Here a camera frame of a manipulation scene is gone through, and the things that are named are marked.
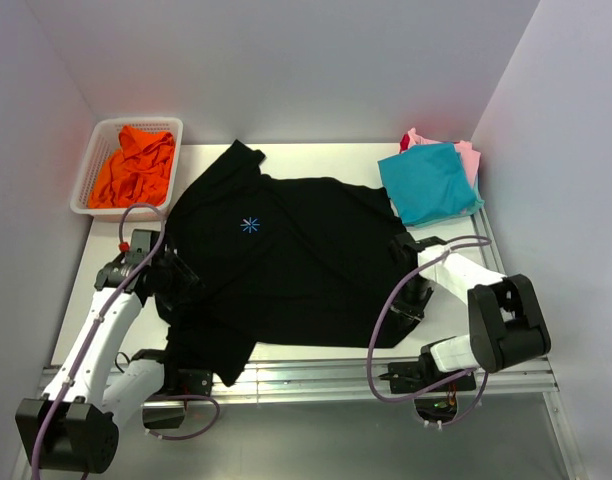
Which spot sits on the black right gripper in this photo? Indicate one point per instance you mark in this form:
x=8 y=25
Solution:
x=407 y=312

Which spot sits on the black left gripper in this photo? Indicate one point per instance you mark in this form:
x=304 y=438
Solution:
x=186 y=279

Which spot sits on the black t-shirt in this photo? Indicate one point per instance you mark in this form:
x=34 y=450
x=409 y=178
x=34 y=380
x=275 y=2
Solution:
x=301 y=262

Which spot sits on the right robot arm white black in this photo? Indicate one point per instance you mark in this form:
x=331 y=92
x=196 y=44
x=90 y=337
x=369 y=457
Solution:
x=506 y=326

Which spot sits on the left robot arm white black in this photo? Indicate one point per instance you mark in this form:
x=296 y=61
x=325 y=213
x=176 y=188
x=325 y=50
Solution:
x=75 y=424

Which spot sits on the orange t-shirt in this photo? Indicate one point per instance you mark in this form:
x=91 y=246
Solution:
x=139 y=171

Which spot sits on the teal folded t-shirt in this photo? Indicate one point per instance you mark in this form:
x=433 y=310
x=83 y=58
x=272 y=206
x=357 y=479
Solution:
x=427 y=184

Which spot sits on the white plastic basket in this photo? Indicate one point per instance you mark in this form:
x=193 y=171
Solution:
x=103 y=142

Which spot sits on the pink folded t-shirt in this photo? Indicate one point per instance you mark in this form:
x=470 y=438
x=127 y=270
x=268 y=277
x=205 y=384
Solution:
x=470 y=158

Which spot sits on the red folded t-shirt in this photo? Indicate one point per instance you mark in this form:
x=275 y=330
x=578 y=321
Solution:
x=404 y=143

